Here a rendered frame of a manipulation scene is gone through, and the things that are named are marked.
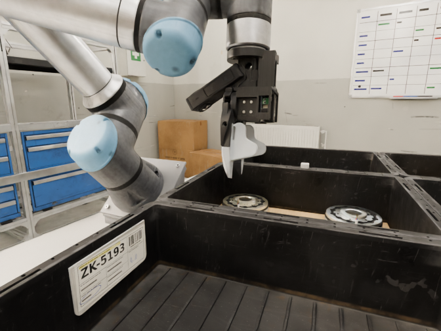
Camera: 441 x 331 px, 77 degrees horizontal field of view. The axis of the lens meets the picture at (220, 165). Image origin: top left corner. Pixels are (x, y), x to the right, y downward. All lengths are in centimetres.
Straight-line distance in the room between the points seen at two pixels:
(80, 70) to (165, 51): 33
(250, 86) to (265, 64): 4
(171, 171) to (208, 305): 48
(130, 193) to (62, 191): 172
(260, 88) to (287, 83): 325
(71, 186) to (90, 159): 182
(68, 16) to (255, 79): 28
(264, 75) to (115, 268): 36
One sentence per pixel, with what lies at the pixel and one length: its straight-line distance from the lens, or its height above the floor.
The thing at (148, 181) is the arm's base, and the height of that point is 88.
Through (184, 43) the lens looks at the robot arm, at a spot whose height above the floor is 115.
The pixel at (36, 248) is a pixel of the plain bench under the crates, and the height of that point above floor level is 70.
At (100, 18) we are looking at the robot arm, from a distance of 44.
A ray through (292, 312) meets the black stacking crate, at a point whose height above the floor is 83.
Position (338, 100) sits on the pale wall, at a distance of 357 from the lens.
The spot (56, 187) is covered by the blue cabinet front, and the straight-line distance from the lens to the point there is 240.
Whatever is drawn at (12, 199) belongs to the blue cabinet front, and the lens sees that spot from 230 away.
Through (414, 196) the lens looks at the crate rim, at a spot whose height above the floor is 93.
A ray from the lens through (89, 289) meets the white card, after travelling 36.
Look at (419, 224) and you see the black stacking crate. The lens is 51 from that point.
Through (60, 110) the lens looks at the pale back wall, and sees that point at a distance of 336.
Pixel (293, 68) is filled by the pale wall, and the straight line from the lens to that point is 370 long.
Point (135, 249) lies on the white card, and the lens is 41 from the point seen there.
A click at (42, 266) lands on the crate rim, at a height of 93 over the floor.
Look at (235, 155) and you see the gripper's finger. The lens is 46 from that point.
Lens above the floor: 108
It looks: 13 degrees down
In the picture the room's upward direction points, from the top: straight up
